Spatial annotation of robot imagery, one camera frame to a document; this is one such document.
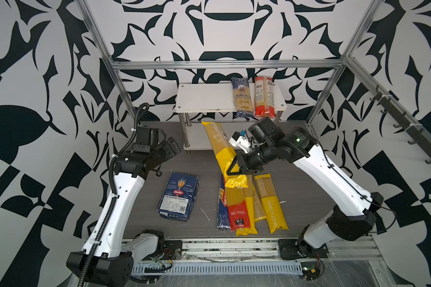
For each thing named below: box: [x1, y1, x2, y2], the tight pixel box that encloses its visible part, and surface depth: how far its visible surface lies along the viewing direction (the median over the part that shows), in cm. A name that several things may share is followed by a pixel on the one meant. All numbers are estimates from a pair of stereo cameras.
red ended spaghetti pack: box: [254, 76, 276, 118], surface depth 80 cm
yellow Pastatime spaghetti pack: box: [253, 173, 290, 234], surface depth 87 cm
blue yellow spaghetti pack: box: [231, 76, 256, 118], surface depth 79 cm
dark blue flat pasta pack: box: [216, 173, 231, 231], surface depth 83 cm
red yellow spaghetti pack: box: [225, 187, 251, 232], surface depth 81 cm
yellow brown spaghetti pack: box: [201, 121, 249, 189], surface depth 64 cm
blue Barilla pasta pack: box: [156, 172, 199, 222], surface depth 83 cm
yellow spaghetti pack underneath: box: [235, 174, 258, 237], surface depth 81 cm
